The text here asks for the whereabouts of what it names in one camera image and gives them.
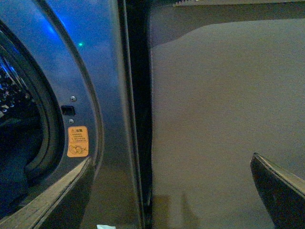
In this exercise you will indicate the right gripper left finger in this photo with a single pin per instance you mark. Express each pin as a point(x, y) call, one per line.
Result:
point(61, 206)

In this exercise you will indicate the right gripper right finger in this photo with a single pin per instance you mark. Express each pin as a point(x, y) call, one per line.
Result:
point(282, 193)

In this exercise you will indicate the grey front-load washing machine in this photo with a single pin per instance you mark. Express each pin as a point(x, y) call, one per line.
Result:
point(93, 55)

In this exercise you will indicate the black rubber door gasket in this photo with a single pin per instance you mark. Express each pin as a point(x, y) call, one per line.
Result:
point(52, 146)

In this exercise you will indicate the white paper scrap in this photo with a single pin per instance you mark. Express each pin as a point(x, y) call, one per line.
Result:
point(105, 227)

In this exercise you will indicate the orange warning sticker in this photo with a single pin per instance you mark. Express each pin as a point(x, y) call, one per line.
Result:
point(78, 141)

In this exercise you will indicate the grey cabinet side panel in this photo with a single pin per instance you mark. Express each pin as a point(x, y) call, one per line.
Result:
point(228, 81)

